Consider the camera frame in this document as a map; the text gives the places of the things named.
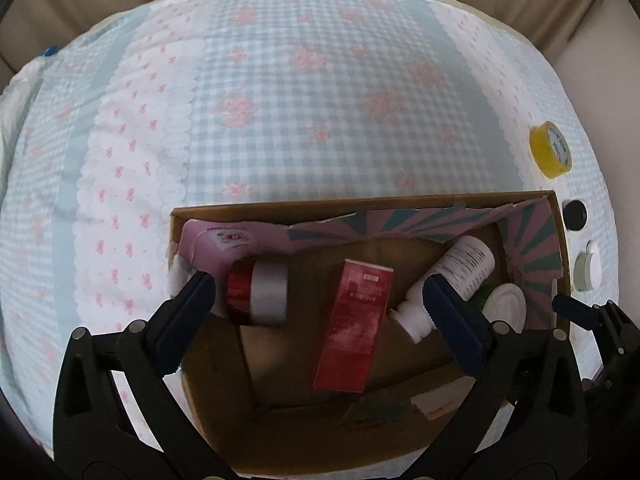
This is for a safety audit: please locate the red carton box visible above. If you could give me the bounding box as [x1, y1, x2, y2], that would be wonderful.
[314, 259, 394, 393]

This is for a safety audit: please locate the checkered floral bed sheet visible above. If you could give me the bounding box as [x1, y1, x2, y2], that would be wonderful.
[1, 0, 620, 456]

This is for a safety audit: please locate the yellow tape roll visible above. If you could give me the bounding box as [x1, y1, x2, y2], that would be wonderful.
[529, 122, 573, 179]

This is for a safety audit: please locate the small dark bottle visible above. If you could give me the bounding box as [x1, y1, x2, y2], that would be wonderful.
[562, 200, 588, 232]

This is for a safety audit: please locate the white pill bottle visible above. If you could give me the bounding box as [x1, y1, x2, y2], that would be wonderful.
[390, 235, 496, 344]

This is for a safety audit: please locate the red cap jar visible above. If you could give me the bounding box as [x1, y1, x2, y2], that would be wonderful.
[224, 258, 288, 326]

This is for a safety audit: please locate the cardboard box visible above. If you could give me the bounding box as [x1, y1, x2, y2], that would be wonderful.
[170, 191, 570, 477]

